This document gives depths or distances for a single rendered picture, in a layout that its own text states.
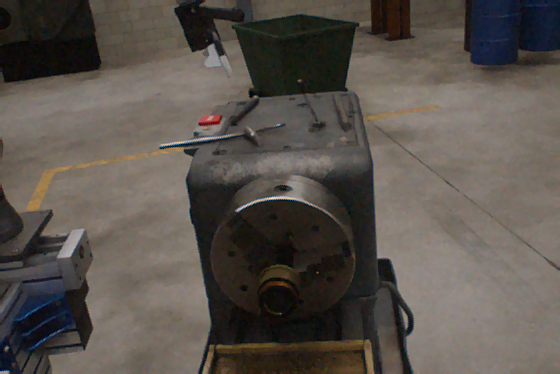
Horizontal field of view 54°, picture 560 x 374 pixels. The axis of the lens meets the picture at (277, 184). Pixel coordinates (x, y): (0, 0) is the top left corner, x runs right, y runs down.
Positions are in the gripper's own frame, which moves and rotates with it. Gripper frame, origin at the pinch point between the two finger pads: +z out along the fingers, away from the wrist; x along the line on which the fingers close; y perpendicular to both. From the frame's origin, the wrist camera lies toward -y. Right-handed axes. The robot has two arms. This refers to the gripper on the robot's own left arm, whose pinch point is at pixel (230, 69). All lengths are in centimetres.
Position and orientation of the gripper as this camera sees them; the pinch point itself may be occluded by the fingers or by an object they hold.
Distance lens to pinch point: 150.3
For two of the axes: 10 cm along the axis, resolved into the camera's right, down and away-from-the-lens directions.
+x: 1.5, 4.4, -8.8
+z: 3.5, 8.1, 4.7
